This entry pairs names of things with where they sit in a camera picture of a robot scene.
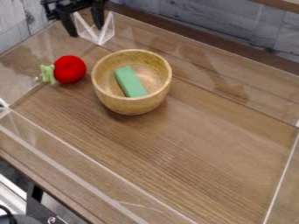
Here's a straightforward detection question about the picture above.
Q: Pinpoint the black cable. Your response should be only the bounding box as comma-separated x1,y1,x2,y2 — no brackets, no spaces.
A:
0,205,17,224

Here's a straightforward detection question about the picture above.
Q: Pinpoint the wooden bowl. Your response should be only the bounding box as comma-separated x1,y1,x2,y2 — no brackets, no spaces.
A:
91,49,173,116

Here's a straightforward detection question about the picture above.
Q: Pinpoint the clear acrylic corner bracket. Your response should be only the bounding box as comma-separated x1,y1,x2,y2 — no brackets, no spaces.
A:
74,12,117,46

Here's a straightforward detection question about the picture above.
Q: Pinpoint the clear acrylic tray wall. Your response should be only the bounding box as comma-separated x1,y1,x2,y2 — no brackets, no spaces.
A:
0,107,197,224

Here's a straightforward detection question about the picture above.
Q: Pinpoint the black metal table frame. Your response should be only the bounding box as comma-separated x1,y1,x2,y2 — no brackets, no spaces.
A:
26,182,85,224

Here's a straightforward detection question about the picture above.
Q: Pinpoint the green rectangular block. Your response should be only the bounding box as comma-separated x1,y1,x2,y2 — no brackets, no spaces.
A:
115,66,149,98

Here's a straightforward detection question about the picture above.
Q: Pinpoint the red plush fruit green stem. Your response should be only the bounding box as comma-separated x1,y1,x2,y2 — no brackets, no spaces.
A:
41,55,87,84

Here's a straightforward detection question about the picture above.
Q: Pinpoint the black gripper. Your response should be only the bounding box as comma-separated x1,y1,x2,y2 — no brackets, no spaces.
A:
42,0,109,38

